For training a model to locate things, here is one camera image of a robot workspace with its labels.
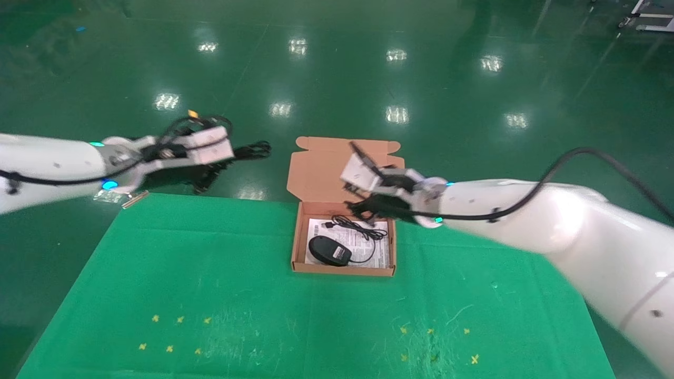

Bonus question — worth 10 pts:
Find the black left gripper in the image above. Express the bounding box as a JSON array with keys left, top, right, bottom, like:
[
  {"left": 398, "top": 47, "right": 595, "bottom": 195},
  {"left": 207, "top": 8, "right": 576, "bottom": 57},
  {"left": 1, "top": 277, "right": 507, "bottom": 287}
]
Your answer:
[{"left": 153, "top": 158, "right": 237, "bottom": 194}]

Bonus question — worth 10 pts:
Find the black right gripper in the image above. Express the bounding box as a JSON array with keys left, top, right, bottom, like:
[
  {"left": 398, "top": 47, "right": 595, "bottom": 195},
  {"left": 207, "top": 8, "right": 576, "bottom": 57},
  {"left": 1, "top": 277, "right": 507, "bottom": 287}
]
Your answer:
[{"left": 345, "top": 191, "right": 422, "bottom": 222}]

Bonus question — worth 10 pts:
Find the black wired computer mouse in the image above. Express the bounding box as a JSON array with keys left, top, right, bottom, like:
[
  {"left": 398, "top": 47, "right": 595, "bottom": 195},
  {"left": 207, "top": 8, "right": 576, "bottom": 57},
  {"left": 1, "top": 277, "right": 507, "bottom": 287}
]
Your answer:
[{"left": 308, "top": 215, "right": 391, "bottom": 267}]

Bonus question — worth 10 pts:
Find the open brown cardboard box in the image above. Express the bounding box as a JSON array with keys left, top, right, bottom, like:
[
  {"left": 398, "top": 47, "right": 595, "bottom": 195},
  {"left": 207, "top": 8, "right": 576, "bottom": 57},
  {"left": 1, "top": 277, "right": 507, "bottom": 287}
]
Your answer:
[{"left": 286, "top": 137, "right": 408, "bottom": 277}]

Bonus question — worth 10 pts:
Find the white printed paper sheet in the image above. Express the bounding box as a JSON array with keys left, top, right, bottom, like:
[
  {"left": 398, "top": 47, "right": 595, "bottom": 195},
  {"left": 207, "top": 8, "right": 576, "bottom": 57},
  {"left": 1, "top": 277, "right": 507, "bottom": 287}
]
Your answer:
[{"left": 304, "top": 218, "right": 390, "bottom": 268}]

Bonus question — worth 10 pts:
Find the silver metal cloth clip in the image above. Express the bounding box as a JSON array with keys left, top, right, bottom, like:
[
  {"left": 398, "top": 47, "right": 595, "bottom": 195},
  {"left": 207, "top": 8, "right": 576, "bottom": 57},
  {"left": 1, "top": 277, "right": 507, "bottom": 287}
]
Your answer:
[{"left": 121, "top": 191, "right": 150, "bottom": 210}]

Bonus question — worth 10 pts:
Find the green table cloth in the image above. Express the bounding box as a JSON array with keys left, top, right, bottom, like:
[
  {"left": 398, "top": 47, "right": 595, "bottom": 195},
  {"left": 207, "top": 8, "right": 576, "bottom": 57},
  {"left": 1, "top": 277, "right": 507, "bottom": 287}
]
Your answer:
[{"left": 16, "top": 192, "right": 617, "bottom": 379}]

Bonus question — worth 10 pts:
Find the white wheeled cart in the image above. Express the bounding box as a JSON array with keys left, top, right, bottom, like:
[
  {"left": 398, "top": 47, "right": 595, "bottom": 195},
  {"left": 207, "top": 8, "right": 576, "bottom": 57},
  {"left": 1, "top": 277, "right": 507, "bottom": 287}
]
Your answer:
[{"left": 619, "top": 0, "right": 674, "bottom": 33}]

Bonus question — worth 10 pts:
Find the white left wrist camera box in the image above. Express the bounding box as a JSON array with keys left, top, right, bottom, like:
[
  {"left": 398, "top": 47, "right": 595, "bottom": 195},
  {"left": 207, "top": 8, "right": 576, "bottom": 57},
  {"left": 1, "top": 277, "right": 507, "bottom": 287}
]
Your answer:
[{"left": 142, "top": 126, "right": 235, "bottom": 170}]

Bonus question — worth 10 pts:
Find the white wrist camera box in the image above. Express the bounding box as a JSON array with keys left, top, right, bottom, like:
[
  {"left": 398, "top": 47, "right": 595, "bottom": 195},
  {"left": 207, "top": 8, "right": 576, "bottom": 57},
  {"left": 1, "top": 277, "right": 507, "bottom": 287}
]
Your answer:
[
  {"left": 142, "top": 126, "right": 235, "bottom": 170},
  {"left": 341, "top": 153, "right": 422, "bottom": 193}
]

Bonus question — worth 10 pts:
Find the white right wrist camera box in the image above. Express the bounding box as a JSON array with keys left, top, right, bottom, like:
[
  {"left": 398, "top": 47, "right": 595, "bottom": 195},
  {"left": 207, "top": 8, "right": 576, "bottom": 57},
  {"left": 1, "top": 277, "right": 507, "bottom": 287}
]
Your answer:
[{"left": 341, "top": 153, "right": 422, "bottom": 193}]

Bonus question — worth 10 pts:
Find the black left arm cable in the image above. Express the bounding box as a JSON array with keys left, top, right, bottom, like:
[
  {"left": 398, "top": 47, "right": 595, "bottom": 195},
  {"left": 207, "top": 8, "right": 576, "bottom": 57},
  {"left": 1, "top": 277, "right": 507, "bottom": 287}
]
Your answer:
[{"left": 0, "top": 109, "right": 233, "bottom": 186}]

